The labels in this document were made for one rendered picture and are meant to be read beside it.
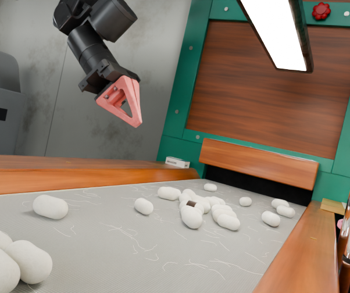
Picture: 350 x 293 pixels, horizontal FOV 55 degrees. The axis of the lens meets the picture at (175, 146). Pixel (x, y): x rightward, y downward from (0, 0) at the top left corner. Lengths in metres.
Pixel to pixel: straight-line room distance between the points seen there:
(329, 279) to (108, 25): 0.48
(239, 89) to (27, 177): 0.68
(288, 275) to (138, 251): 0.13
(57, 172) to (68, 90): 3.43
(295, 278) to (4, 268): 0.20
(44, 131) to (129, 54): 1.38
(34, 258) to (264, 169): 0.71
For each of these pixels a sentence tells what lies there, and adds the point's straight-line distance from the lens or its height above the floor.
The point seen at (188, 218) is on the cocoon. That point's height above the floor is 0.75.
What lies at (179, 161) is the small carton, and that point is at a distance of 0.93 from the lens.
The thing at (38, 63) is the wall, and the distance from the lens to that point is 4.43.
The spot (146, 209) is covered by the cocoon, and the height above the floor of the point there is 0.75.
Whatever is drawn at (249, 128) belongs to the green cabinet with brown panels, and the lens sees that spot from 0.97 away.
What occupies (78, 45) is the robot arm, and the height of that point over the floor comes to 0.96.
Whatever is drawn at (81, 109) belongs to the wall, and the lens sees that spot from 3.75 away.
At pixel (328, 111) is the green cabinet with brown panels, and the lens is 0.95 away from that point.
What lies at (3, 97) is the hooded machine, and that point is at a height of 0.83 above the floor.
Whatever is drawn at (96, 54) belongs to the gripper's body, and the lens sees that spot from 0.59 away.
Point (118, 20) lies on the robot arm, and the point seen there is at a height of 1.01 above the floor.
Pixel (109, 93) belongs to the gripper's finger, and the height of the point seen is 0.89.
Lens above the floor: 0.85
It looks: 2 degrees down
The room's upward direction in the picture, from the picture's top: 12 degrees clockwise
